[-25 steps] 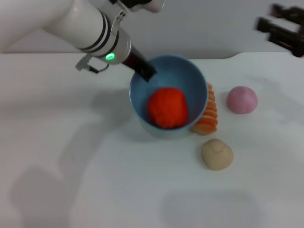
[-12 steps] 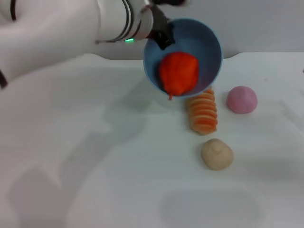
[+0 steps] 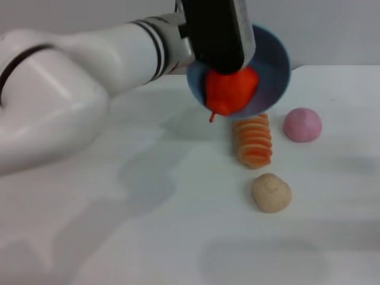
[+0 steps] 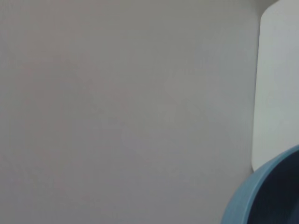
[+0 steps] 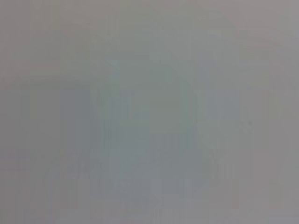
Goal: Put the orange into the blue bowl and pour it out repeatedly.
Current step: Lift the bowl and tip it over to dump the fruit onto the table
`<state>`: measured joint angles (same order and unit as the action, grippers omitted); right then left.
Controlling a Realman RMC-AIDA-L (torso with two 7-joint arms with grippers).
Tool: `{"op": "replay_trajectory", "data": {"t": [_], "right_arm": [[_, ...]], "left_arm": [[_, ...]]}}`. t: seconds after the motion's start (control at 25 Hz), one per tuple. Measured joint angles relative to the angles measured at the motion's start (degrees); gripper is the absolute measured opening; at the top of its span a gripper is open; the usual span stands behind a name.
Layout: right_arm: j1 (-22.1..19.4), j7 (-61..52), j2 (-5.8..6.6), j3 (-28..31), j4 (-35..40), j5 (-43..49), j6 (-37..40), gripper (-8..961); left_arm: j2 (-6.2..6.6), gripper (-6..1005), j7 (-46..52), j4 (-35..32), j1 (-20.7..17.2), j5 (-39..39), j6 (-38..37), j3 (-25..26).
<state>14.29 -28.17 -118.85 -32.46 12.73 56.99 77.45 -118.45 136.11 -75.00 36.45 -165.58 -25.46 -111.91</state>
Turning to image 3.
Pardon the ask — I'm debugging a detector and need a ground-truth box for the orange toy fruit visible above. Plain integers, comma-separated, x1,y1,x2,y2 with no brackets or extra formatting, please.
203,65,261,123

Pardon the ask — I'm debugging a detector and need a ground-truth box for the blue bowl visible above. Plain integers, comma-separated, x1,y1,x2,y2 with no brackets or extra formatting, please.
186,22,292,119

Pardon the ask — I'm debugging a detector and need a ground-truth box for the orange striped toy bread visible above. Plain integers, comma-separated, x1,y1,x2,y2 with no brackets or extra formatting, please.
231,113,273,170

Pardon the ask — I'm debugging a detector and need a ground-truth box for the beige toy bun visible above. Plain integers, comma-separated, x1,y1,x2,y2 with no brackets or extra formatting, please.
252,173,293,214

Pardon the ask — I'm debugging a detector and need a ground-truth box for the pink toy bun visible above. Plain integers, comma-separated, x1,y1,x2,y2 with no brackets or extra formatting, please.
282,107,323,143

